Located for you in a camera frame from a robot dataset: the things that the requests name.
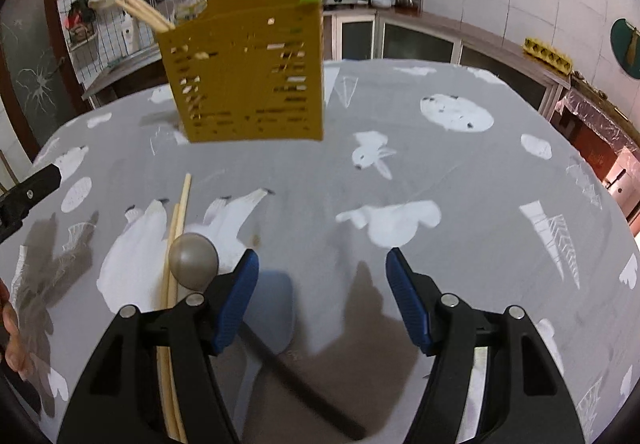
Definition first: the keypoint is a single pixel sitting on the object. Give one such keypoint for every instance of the brown frosted glass door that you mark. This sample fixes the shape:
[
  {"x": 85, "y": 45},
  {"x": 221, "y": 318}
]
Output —
[{"x": 30, "y": 63}]

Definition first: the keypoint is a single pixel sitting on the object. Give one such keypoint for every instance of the kitchen counter cabinet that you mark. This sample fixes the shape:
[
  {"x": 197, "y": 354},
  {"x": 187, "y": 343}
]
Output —
[{"x": 425, "y": 38}]

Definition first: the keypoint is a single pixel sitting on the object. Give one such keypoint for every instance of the yellow egg carton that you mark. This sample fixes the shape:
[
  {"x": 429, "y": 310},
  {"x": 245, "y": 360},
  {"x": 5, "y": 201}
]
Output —
[{"x": 547, "y": 54}]

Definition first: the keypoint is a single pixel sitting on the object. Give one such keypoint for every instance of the red hanging bag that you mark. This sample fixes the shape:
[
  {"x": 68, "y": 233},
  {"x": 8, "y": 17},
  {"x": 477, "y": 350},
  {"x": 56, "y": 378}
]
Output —
[{"x": 81, "y": 21}]

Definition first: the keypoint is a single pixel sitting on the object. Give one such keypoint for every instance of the green round hanging board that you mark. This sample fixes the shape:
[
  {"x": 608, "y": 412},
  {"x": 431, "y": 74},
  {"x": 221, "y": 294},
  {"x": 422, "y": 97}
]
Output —
[{"x": 625, "y": 46}]

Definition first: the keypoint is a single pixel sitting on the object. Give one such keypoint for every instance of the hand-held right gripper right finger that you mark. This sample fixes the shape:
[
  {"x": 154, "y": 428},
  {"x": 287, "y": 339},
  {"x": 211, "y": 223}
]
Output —
[{"x": 405, "y": 299}]

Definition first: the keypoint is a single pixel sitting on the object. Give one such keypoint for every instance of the steel kitchen sink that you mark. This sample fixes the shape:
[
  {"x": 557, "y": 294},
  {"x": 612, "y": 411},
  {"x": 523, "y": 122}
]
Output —
[{"x": 125, "y": 68}]

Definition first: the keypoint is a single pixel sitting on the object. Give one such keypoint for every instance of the grey printed tablecloth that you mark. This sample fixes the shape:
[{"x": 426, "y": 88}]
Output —
[{"x": 450, "y": 173}]

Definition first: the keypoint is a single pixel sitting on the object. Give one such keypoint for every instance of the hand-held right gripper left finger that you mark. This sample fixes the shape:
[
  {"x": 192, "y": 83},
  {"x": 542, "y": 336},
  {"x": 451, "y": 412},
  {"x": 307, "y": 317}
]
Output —
[{"x": 235, "y": 304}]

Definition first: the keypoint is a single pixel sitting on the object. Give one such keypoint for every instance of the person's left hand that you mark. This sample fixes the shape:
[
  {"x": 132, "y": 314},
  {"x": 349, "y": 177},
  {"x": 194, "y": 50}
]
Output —
[{"x": 12, "y": 329}]

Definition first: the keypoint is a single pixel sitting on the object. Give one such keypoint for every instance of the side table with plastic cover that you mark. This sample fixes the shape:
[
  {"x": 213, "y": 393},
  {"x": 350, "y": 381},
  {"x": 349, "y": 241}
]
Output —
[{"x": 600, "y": 123}]

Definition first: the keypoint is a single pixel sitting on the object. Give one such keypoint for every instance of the yellow perforated utensil holder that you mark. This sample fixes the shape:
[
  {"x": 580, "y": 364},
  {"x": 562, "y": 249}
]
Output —
[{"x": 240, "y": 73}]

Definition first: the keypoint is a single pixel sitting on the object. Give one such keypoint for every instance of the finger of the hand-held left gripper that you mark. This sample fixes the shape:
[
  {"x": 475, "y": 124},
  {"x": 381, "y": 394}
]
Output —
[{"x": 35, "y": 189}]

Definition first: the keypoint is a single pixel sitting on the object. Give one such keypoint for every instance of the wooden chopstick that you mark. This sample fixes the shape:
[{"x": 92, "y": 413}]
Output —
[
  {"x": 172, "y": 234},
  {"x": 150, "y": 9},
  {"x": 185, "y": 204},
  {"x": 142, "y": 17}
]

